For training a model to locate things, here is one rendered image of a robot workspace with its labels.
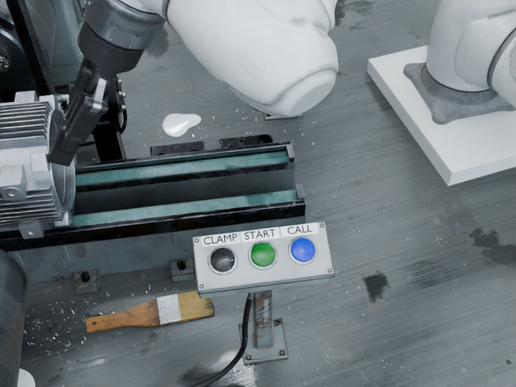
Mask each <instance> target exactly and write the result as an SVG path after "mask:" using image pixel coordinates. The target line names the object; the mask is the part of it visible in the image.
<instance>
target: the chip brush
mask: <svg viewBox="0 0 516 387"><path fill-rule="evenodd" d="M208 316H214V305H213V302H212V301H211V299H210V298H204V299H201V298H200V297H199V295H197V291H193V292H189V293H181V294H174V295H170V296H163V297H159V298H157V299H153V300H150V301H147V302H145V303H142V304H140V305H138V306H135V307H133V308H130V309H128V310H125V311H123V312H119V313H112V314H107V315H103V316H96V317H92V318H89V319H87V320H86V329H87V332H88V333H92V332H100V331H104V330H108V329H115V328H119V327H123V326H150V327H154V326H168V325H172V324H176V323H181V322H185V321H189V320H193V319H199V318H203V317H208ZM94 324H96V325H95V326H93V325H94Z"/></svg>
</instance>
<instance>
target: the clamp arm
mask: <svg viewBox="0 0 516 387"><path fill-rule="evenodd" d="M5 2H6V4H7V6H8V10H9V13H10V15H11V17H12V21H13V23H14V26H15V30H16V32H17V34H18V38H19V41H20V42H21V46H22V49H23V51H24V53H25V57H26V60H27V62H28V66H29V68H30V75H29V77H30V80H31V82H34V83H35V85H36V88H37V89H38V93H39V96H45V95H54V96H56V95H61V94H57V93H56V92H55V88H54V85H53V83H52V80H51V76H50V74H49V71H48V67H47V65H46V62H45V58H44V55H43V53H42V50H41V46H40V44H39V41H38V37H37V35H36V32H35V28H34V25H33V23H32V20H31V16H30V14H29V11H28V7H27V5H26V2H25V0H5Z"/></svg>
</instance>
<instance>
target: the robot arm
mask: <svg viewBox="0 0 516 387"><path fill-rule="evenodd" d="M337 1H338V0H86V2H84V4H85V7H84V23H83V25H82V27H81V30H80V32H79V35H78V47H79V49H80V50H81V53H82V54H83V55H84V57H83V61H82V64H81V67H80V70H79V72H78V76H77V78H76V81H75V83H74V87H73V89H72V92H71V95H70V98H69V99H68V102H67V106H68V107H69V108H68V111H67V112H66V113H65V119H66V120H67V121H66V120H63V121H62V123H61V124H60V125H59V129H58V133H57V135H56V137H55V140H54V142H53V144H52V146H51V149H50V151H49V154H48V162H51V163H54V164H60V165H63V166H66V167H70V165H71V162H72V160H73V158H74V156H75V154H76V152H77V150H78V147H79V145H80V144H84V143H85V142H86V140H87V139H88V137H89V135H90V134H91V132H92V131H93V129H94V127H95V126H96V124H97V122H98V121H99V119H100V118H101V116H102V115H103V114H105V113H106V112H107V111H108V104H106V102H105V99H106V97H107V95H108V92H109V91H110V89H112V88H113V87H114V85H115V83H116V80H117V75H116V74H118V73H122V72H127V71H130V70H132V69H134V68H135V67H136V66H137V64H138V62H139V60H140V58H141V55H142V54H143V52H144V49H145V48H149V47H150V46H151V45H152V44H154V42H155V41H156V40H157V37H158V35H159V34H160V31H161V29H162V28H163V26H164V23H165V21H167V22H168V23H169V24H170V25H171V26H172V27H173V28H174V30H175V31H176V32H177V33H178V35H179V36H180V38H181V39H182V41H183V43H184V44H185V45H186V47H187V48H188V49H189V51H190V52H191V53H192V54H193V56H194V57H195V58H196V59H197V60H198V61H199V62H200V63H201V64H202V65H203V66H204V67H205V68H206V69H207V70H208V71H209V72H210V73H211V74H212V75H213V76H214V77H215V78H216V79H217V80H218V81H219V82H220V83H221V84H222V85H223V86H225V87H226V88H227V89H228V90H230V91H231V92H232V93H234V94H235V95H236V96H237V97H238V98H240V99H241V100H243V101H244V102H246V103H247V104H249V105H250V106H252V107H253V108H256V109H257V110H259V111H262V112H264V113H266V114H270V115H276V116H286V117H291V116H294V115H298V114H301V113H303V112H305V111H308V110H309V109H310V108H312V107H314V106H315V105H316V104H318V103H319V102H320V101H321V100H322V99H323V98H324V97H325V96H326V95H327V94H328V93H329V92H330V91H331V90H332V87H333V85H334V84H335V81H336V75H337V73H338V58H337V52H336V46H335V44H334V42H333V41H332V39H331V38H330V37H329V36H328V35H327V34H328V32H329V31H330V30H331V29H332V28H333V27H334V25H335V7H336V3H337ZM403 74H404V76H406V77H407V78H408V79H409V80H410V81H411V82H412V83H413V85H414V86H415V88H416V90H417V91H418V93H419V94H420V96H421V97H422V99H423V101H424V102H425V104H426V105H427V107H428V109H429V110H430V111H431V114H432V120H433V121H434V122H435V123H436V124H440V125H444V124H448V123H450V122H451V121H455V120H458V119H462V118H467V117H474V116H478V115H482V114H489V113H494V112H498V111H516V0H440V1H439V3H438V6H437V8H436V12H435V17H434V19H433V22H432V28H431V32H430V36H429V41H428V54H427V58H426V62H422V63H408V64H406V65H405V66H404V68H403Z"/></svg>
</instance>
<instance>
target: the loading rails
mask: <svg viewBox="0 0 516 387"><path fill-rule="evenodd" d="M294 173H295V154H294V151H293V146H292V142H291V141H283V142H276V143H268V144H255V145H248V146H241V147H228V148H220V149H213V150H200V151H193V152H186V153H179V154H165V155H157V156H150V157H137V158H130V159H123V160H110V161H102V162H95V163H88V164H77V166H76V167H75V177H76V181H75V183H76V187H75V188H76V192H75V193H76V197H75V199H76V201H75V205H74V212H73V216H71V220H72V223H71V224H69V225H68V226H60V227H55V224H53V229H50V230H45V234H44V237H40V238H32V239H24V238H23V236H22V234H21V232H20V230H10V231H2V232H0V249H2V250H6V251H7V252H8V254H9V255H10V256H11V257H12V258H13V259H14V260H15V261H16V262H17V263H18V264H19V265H20V267H21V268H22V269H23V271H24V273H25V275H26V278H27V281H28V284H31V283H43V282H49V281H55V280H67V279H74V291H75V293H76V294H81V293H93V292H98V291H99V290H100V275H105V274H112V273H123V272H130V271H136V270H148V269H155V268H161V267H168V266H170V276H171V280H172V282H179V281H185V280H195V278H196V277H195V268H194V253H193V245H192V238H193V237H201V236H207V235H214V234H221V233H232V232H240V231H246V230H258V229H265V228H271V227H284V226H290V225H297V224H304V223H305V217H306V200H305V196H304V193H303V187H302V184H296V189H295V190H294Z"/></svg>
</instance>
